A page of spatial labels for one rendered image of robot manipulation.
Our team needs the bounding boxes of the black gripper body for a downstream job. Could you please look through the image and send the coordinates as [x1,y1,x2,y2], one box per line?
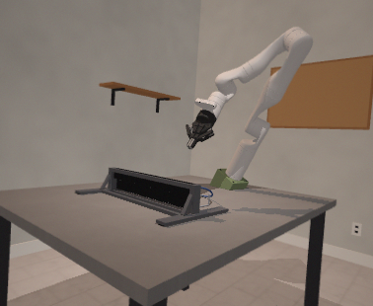
[192,110,216,135]

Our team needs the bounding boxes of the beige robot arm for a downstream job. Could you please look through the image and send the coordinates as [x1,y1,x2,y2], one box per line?
[194,27,313,181]

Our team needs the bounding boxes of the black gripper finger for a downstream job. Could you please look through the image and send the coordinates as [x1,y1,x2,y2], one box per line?
[186,122,199,149]
[188,123,214,149]

